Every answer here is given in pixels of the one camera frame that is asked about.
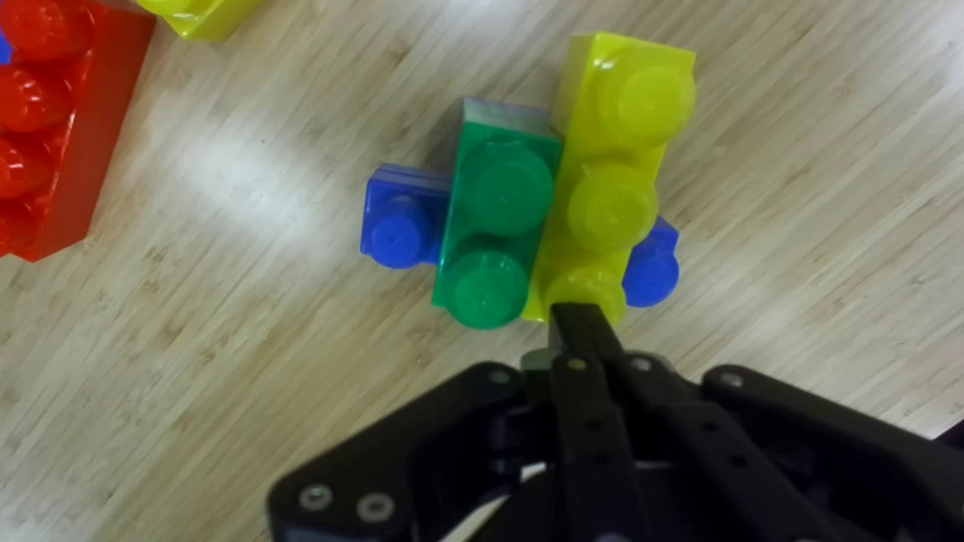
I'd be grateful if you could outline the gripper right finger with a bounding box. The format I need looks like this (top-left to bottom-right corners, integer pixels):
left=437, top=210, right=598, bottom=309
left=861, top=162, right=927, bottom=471
left=587, top=303, right=964, bottom=542

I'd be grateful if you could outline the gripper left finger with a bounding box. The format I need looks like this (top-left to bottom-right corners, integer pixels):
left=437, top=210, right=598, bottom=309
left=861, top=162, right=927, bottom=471
left=267, top=303, right=650, bottom=542

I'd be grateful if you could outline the yellow three-stud toy brick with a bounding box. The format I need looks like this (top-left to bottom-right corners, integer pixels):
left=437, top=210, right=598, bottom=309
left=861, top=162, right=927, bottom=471
left=520, top=32, right=697, bottom=326

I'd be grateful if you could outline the red toy brick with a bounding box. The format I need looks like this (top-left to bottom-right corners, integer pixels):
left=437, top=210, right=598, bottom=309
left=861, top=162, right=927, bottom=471
left=0, top=0, right=157, bottom=263

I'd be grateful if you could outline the green two-stud toy brick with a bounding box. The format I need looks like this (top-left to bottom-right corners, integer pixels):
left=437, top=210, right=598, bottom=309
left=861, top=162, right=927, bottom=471
left=432, top=96, right=564, bottom=330

